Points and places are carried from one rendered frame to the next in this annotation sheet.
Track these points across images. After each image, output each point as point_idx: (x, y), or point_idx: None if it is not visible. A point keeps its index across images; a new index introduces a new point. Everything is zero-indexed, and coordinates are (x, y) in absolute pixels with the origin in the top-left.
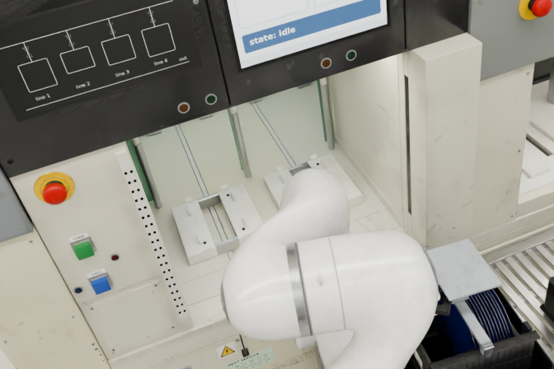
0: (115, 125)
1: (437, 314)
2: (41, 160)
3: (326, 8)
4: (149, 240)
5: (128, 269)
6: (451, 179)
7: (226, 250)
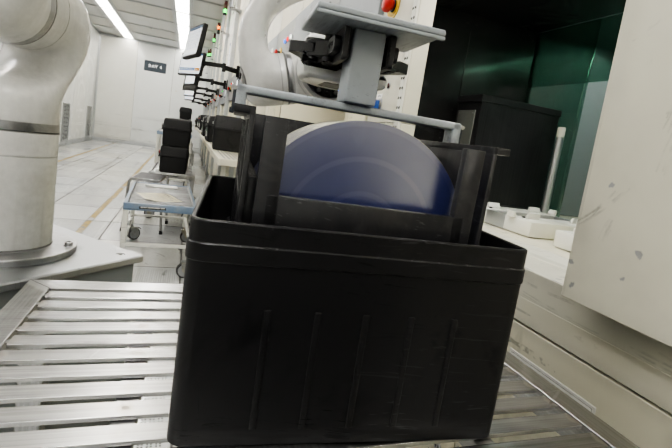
0: None
1: (302, 69)
2: None
3: None
4: (401, 76)
5: (388, 103)
6: (666, 88)
7: (491, 221)
